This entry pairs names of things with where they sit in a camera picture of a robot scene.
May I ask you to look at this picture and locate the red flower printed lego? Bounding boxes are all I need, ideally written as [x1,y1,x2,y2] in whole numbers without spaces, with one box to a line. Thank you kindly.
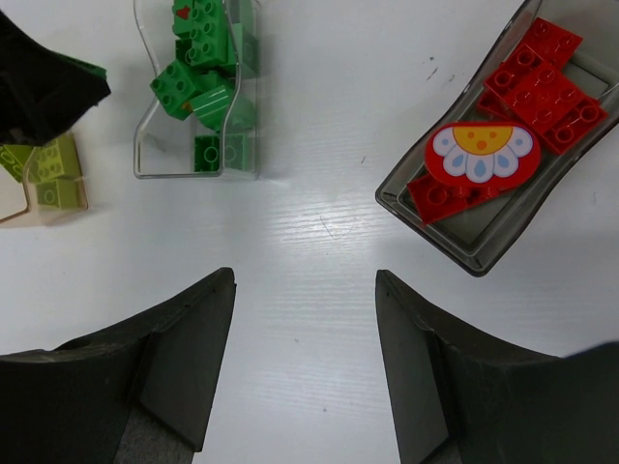
[425,122,542,190]

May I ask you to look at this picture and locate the red lego brick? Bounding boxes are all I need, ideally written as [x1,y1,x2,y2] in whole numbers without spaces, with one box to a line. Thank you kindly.
[407,174,501,224]
[477,44,608,155]

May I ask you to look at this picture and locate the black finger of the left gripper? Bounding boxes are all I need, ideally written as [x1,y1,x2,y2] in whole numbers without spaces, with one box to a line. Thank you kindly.
[1,14,111,145]

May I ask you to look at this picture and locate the small green lego brick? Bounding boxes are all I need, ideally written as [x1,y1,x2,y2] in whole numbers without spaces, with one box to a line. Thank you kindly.
[193,134,252,173]

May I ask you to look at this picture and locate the lime green lego cube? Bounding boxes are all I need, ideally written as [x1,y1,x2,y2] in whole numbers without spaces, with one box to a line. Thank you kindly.
[1,145,34,183]

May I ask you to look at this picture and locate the grey transparent container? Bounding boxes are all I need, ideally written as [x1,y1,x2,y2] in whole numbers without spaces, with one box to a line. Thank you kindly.
[375,1,618,276]

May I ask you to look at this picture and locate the dark green lego cube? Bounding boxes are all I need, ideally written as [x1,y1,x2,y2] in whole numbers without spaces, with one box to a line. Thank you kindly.
[150,60,204,121]

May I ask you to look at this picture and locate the clear transparent container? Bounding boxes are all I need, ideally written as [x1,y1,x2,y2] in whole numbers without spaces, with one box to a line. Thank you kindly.
[133,0,260,180]

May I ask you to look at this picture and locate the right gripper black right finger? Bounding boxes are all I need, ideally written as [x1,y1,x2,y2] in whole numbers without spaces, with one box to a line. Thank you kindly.
[375,270,618,463]

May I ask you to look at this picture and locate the orange transparent container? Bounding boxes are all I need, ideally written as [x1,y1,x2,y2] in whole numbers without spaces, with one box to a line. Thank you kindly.
[1,132,88,228]

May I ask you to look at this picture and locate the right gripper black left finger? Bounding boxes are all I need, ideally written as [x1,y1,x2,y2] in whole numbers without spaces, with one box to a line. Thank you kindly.
[1,268,236,463]

